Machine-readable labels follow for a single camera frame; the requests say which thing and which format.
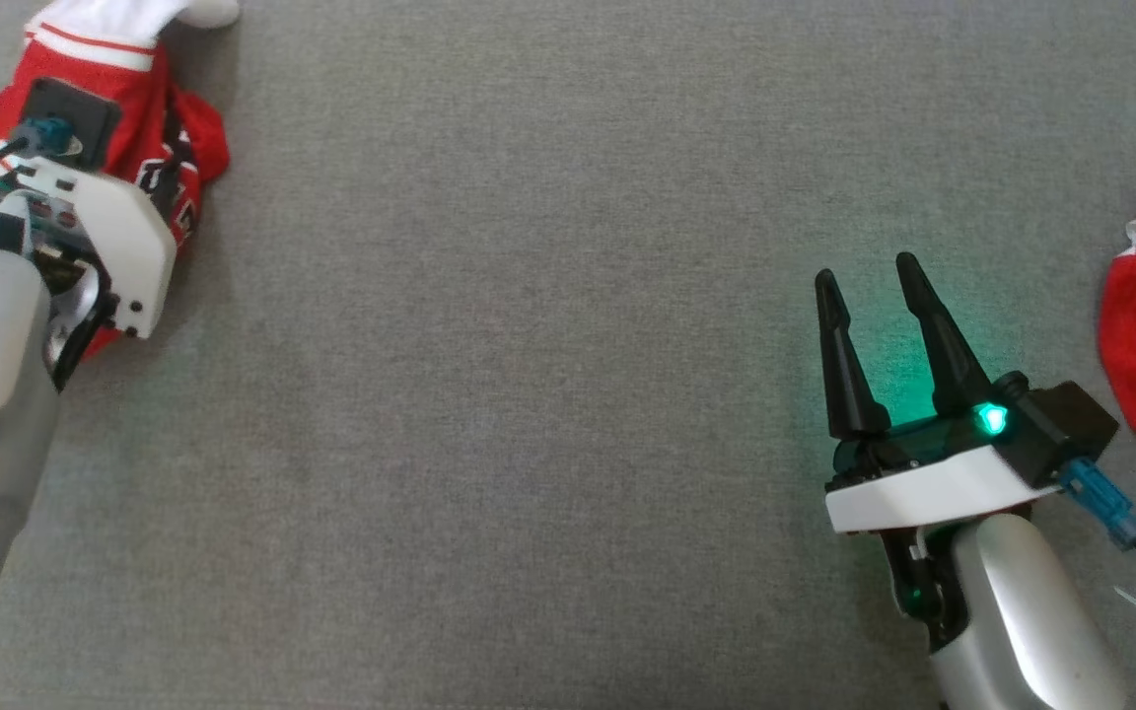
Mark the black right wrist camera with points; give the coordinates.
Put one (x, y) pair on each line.
(1061, 424)

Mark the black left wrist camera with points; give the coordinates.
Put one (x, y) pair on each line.
(85, 113)

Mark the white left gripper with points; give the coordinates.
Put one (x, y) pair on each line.
(124, 242)

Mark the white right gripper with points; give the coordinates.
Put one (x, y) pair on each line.
(933, 488)

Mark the red Bulls 23 jersey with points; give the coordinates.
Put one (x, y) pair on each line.
(134, 89)

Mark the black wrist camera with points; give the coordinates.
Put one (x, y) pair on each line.
(1061, 424)
(85, 113)

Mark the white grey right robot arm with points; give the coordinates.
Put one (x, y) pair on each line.
(1022, 621)

